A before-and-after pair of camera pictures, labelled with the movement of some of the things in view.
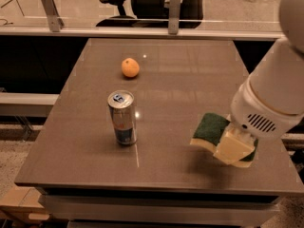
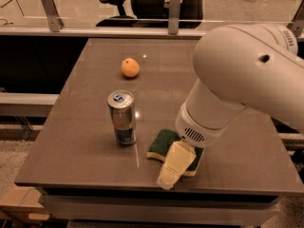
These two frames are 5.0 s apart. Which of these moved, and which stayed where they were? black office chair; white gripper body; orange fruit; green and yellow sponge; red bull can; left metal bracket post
Moved: green and yellow sponge; white gripper body
Stayed: left metal bracket post; orange fruit; red bull can; black office chair
